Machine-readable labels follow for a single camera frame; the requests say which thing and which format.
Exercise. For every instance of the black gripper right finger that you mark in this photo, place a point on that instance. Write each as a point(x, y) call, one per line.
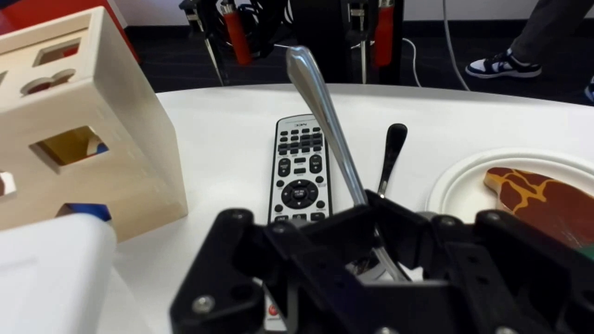
point(506, 272)

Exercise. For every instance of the blue white sneaker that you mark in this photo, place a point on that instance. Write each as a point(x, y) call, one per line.
point(501, 68)

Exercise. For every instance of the person leg dark trousers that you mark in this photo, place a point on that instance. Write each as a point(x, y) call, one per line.
point(549, 25)

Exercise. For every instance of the wooden shape sorter box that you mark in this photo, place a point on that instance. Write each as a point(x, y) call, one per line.
point(122, 173)

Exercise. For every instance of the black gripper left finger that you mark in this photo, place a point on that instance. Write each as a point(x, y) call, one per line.
point(247, 272)

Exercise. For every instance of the plain white paper plate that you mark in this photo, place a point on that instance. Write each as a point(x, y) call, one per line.
point(456, 192)

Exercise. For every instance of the silver metal spoon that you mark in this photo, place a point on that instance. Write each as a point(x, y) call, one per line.
point(321, 105)

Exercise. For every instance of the giraffe pattern wooden piece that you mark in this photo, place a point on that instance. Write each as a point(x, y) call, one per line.
point(538, 198)

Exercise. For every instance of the grey remote control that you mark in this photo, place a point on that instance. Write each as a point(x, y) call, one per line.
point(299, 160)

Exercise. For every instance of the white plastic storage container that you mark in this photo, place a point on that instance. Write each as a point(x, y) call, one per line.
point(48, 279)

